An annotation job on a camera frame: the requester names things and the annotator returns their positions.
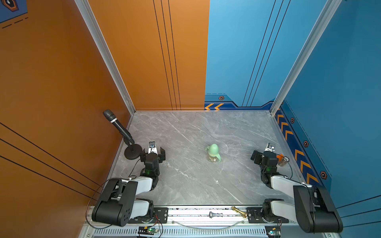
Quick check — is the green bottle handle ring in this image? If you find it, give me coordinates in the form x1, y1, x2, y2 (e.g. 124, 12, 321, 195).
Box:
204, 145, 222, 164

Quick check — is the clear printed baby bottle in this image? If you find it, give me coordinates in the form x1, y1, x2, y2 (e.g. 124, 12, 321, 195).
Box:
207, 155, 220, 163

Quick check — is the green dome bottle cap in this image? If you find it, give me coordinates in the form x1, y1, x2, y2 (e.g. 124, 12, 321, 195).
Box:
206, 144, 219, 157

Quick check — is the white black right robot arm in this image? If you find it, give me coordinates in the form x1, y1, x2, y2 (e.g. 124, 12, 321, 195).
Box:
251, 147, 344, 233

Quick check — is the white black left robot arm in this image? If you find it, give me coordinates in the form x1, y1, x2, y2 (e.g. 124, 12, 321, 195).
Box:
91, 147, 166, 227

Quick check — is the black microphone on stand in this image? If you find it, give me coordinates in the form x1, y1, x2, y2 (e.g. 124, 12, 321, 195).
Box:
103, 110, 142, 160

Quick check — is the gold chess piece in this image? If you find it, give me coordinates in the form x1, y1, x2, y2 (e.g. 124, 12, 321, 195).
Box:
231, 206, 248, 218

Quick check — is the right green circuit board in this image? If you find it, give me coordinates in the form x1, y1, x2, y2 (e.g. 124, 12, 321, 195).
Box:
265, 226, 281, 238

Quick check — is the green circuit board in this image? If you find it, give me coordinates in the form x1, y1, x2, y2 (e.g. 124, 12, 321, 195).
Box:
265, 226, 281, 238
137, 227, 160, 237

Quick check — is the left green circuit board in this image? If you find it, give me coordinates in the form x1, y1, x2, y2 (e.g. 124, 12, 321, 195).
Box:
137, 227, 160, 237

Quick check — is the silver chess piece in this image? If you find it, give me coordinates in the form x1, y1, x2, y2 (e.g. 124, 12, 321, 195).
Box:
209, 211, 223, 219

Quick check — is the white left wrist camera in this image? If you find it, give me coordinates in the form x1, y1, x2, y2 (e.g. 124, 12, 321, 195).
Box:
148, 141, 158, 154

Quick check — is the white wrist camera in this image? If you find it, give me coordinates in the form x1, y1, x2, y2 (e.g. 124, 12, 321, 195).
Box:
148, 141, 158, 154
265, 143, 275, 153

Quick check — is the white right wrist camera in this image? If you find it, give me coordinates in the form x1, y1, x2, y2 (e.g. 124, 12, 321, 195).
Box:
265, 143, 275, 153

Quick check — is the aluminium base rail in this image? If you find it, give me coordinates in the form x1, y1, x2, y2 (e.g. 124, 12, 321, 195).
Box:
79, 205, 339, 238

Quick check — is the clear tube on rail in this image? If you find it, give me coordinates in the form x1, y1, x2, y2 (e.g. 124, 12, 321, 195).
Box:
171, 220, 245, 231

